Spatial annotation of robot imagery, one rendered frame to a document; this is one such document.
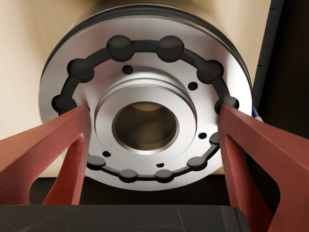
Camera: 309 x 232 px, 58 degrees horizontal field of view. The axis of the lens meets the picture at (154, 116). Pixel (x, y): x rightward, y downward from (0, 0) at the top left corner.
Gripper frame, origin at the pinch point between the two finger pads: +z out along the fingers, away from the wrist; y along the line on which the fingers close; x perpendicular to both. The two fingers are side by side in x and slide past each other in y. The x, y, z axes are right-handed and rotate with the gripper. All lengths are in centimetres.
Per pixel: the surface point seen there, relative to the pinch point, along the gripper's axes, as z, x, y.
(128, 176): 1.2, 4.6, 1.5
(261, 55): 4.5, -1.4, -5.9
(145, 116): 3.4, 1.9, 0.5
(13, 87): 4.1, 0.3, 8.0
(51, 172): 4.1, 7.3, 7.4
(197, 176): 0.9, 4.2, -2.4
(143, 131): 2.0, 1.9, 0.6
